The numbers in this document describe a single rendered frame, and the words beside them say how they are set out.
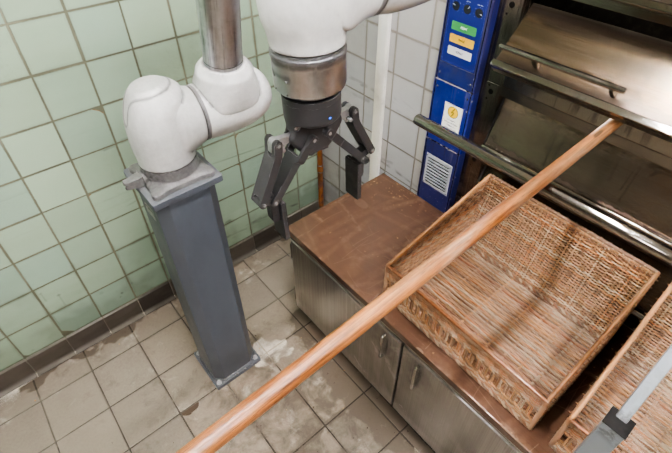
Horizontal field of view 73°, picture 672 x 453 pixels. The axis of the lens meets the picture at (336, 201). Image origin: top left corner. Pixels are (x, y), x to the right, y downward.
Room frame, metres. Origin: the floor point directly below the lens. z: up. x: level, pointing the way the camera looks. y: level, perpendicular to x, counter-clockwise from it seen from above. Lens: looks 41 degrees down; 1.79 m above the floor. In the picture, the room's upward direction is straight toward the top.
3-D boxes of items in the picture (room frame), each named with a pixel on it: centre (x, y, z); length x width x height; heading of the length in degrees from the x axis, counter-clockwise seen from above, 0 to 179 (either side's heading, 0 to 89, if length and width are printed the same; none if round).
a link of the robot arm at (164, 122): (1.03, 0.45, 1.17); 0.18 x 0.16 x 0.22; 127
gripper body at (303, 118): (0.52, 0.03, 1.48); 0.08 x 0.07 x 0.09; 128
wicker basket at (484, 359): (0.85, -0.51, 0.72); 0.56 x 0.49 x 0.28; 39
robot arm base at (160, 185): (1.01, 0.48, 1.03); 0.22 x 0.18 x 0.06; 131
